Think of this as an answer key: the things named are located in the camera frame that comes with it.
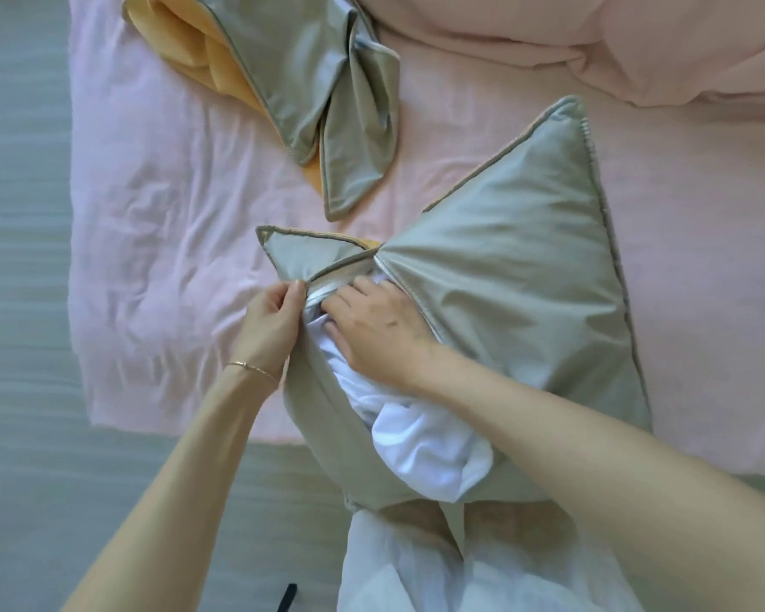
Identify pink bed sheet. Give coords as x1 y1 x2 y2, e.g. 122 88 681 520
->
66 0 765 477

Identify grey-green cushion cover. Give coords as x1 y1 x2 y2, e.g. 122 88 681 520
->
122 0 403 224
255 94 654 515

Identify thin gold bracelet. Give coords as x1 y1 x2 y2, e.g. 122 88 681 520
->
224 360 281 387

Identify person's right forearm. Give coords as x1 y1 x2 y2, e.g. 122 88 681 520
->
414 347 765 612

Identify person's left hand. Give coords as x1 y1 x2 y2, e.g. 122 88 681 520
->
226 278 309 391

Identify pink duvet with white ruffle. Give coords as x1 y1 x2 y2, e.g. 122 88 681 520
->
355 0 765 111

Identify person's left forearm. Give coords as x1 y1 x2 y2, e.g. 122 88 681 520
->
60 369 279 612

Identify white cushion insert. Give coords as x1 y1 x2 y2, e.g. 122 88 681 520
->
305 273 496 506

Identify person's white trousers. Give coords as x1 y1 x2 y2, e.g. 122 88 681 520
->
336 502 646 612

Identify person's right hand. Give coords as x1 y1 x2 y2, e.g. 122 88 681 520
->
321 275 451 394

